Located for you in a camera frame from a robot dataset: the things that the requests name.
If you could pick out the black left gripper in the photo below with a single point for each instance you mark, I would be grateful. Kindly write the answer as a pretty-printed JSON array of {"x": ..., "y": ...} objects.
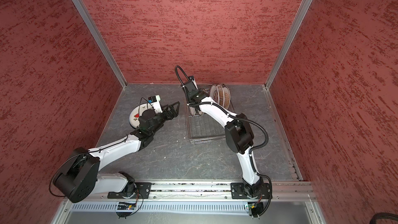
[{"x": 170, "y": 116}]

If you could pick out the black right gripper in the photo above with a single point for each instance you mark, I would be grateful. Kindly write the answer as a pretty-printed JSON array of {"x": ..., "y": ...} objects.
[{"x": 201, "y": 90}]

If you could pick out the plain white plate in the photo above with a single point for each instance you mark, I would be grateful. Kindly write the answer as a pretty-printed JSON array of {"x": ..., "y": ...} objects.
[{"x": 136, "y": 113}]

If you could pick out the white plate red flowers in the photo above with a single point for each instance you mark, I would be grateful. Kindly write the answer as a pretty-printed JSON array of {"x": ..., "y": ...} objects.
[{"x": 192, "y": 111}]

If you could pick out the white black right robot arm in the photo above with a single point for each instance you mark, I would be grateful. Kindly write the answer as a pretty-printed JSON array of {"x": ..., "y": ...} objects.
[{"x": 239, "y": 137}]

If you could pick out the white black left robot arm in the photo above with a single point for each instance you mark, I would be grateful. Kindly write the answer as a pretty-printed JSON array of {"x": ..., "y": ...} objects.
[{"x": 80, "y": 175}]

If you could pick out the orange sunburst green rim plate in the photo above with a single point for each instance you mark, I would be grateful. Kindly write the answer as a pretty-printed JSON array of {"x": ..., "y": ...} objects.
[{"x": 226, "y": 97}]

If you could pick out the left base circuit board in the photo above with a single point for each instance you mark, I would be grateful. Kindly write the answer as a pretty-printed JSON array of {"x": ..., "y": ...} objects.
[{"x": 125, "y": 209}]

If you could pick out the base circuit board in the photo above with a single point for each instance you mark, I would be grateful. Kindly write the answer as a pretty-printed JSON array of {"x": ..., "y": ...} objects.
[
  {"x": 125, "y": 209},
  {"x": 254, "y": 210}
]

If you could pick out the right base circuit board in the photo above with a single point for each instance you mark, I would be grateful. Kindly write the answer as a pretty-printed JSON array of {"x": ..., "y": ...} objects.
[{"x": 254, "y": 210}]

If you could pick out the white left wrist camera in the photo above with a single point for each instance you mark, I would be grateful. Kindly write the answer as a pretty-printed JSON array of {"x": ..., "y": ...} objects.
[{"x": 154, "y": 101}]

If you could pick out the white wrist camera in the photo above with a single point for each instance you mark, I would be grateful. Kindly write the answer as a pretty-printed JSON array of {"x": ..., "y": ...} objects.
[
  {"x": 192, "y": 86},
  {"x": 154, "y": 101}
]

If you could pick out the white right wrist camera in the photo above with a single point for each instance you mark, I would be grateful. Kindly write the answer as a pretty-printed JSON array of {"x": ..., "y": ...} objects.
[{"x": 192, "y": 86}]

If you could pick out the metal wire dish rack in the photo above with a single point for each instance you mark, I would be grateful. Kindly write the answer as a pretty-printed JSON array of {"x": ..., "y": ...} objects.
[{"x": 202, "y": 129}]

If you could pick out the aluminium corner post left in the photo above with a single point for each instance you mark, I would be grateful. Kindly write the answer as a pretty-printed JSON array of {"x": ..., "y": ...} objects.
[{"x": 84, "y": 13}]

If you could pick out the aluminium corner post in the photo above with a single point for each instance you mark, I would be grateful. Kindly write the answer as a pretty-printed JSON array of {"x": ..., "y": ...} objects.
[
  {"x": 297, "y": 21},
  {"x": 84, "y": 13}
]

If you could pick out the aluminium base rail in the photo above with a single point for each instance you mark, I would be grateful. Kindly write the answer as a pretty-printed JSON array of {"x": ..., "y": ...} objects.
[{"x": 197, "y": 197}]

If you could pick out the aluminium corner post right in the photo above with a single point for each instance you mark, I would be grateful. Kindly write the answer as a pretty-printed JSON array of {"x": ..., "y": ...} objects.
[{"x": 297, "y": 21}]

